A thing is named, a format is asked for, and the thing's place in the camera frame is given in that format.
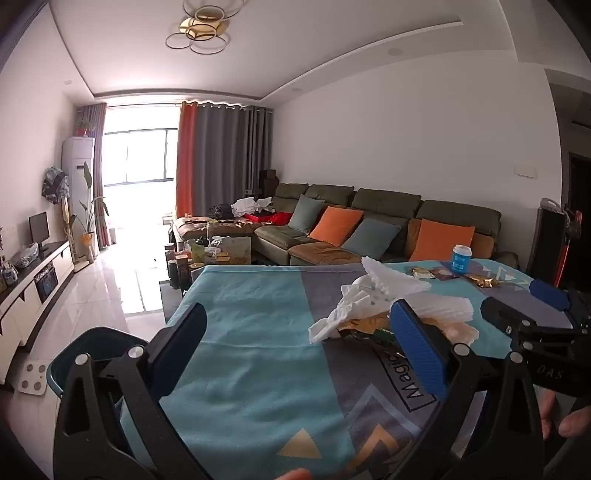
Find brown cardboard boxes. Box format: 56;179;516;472
257;169;280;195

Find gold foil wrapper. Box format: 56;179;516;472
336;314;399;343

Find gold ring ceiling lamp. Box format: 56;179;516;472
165;0;245;55

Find grey-blue cushion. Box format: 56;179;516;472
342;217;402;262
288;194;326;234

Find clear plastic bag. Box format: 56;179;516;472
11;242;40;269

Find white floor air conditioner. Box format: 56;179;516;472
61;137;96;261

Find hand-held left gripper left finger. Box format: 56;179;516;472
52;302;213;480

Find covered standing fan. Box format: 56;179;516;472
41;166;71;232

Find cluster of glass jars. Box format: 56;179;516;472
165;240;206;291

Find blue white vase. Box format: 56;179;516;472
0;256;20;286

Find teal grey printed tablecloth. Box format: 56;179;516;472
119;258;573;480

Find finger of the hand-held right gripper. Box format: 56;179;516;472
480;296;587;344
529;278;591;320

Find blue paper cup with lid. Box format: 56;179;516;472
450;244;473;277

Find person's right hand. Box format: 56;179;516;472
538;388;591;441

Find window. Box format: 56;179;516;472
102;129;179;186

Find black monitor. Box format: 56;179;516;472
28;211;51;253

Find tall plant in yellow pot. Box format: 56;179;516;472
69;161;110;273

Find black red folded machine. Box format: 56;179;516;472
526;198;583;291

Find orange cushion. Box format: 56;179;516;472
308;205;365;248
409;218;476;263

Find dark wooden door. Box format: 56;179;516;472
567;152;591;282

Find orange and grey curtain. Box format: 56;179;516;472
175;100;273;219

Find teal trash bin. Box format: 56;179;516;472
47;326;149;462

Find white floor scale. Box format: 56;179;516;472
17;362;49;396

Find striped red-grey curtain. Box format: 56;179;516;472
76;103;112;248

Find olive green sectional sofa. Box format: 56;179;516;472
173;182;521;274

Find white black TV cabinet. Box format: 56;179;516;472
0;240;75;385

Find gold snack packet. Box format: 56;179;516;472
464;273;505;289

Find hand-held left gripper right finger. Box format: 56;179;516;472
389;299;546;480

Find white clothes pile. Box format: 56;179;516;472
231;196;274;219

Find white tissue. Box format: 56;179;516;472
308;300;370;345

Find red cloth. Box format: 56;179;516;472
245;211;294;227

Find person's left hand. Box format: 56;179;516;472
272;467;320;480

